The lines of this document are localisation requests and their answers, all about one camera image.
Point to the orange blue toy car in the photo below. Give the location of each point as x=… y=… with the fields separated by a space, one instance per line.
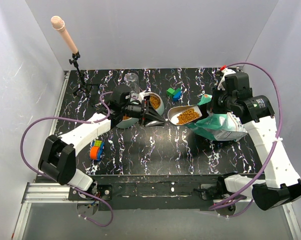
x=96 y=150

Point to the metal food scoop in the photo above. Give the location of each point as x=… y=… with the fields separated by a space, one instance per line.
x=182 y=115

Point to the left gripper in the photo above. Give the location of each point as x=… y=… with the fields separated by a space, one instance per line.
x=149 y=116

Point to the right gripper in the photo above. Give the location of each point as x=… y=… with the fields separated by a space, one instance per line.
x=215 y=108

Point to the green pet food bag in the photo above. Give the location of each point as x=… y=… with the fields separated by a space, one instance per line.
x=218 y=127

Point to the blue toy block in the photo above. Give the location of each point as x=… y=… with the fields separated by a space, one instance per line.
x=176 y=95

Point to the clear water bottle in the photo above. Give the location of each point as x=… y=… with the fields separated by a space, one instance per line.
x=132 y=80

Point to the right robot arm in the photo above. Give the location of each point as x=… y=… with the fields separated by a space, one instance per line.
x=282 y=184

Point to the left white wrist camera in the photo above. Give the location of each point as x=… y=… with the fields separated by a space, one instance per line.
x=140 y=96

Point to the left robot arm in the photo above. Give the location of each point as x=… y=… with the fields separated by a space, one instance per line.
x=58 y=157

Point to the black mounting plate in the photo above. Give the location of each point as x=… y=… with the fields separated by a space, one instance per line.
x=152 y=192

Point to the black microphone tripod stand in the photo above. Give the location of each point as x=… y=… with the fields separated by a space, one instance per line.
x=84 y=87

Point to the pink microphone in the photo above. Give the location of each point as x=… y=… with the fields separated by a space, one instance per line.
x=59 y=25

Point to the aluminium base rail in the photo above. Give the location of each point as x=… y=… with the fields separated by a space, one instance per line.
x=47 y=214

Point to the green toy block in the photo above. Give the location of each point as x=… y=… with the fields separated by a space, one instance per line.
x=170 y=92

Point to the mint double pet bowl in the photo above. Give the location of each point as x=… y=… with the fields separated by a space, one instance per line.
x=125 y=111

